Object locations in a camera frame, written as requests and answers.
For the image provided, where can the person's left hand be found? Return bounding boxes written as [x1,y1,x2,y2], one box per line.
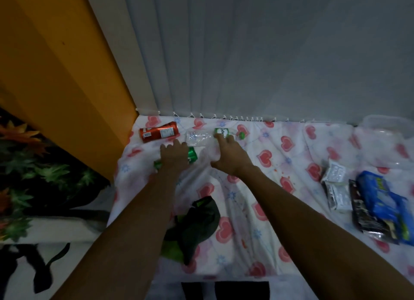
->
[159,139,191,177]

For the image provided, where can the person's right hand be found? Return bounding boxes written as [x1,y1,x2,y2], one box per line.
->
[210,134,256,178]

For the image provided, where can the green drink can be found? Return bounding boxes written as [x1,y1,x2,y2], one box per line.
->
[153,147,198,171]

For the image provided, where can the clear bottle with green label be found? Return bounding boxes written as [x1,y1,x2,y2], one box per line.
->
[186,128,246,147]

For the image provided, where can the person's left forearm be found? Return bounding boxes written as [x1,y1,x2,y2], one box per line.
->
[51,171,183,300]

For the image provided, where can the person's right forearm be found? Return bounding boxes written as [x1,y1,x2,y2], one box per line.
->
[239,166,414,300]

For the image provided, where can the red drink can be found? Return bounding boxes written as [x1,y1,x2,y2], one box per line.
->
[139,121,180,144]

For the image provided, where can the white heart print cloth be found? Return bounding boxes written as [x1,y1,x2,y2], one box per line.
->
[107,115,414,285]

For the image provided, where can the green plastic bag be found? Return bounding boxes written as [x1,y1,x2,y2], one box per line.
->
[161,196,221,266]

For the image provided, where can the white foil packet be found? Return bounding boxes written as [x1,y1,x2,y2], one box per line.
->
[321,159,347,184]

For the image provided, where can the grey vertical blinds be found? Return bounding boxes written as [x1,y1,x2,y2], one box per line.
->
[120,0,414,125]

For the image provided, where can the silver foil packet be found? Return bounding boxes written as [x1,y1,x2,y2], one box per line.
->
[323,181,354,212]

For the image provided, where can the artificial leafy plant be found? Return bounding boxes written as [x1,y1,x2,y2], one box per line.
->
[0,115,99,243]

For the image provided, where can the dark snack packet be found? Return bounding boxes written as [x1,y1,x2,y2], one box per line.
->
[349,179,400,245]

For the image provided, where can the blue snack packet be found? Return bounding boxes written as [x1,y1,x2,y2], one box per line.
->
[356,171,414,246]

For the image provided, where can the clear plastic container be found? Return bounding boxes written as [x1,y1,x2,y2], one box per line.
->
[357,114,414,139]

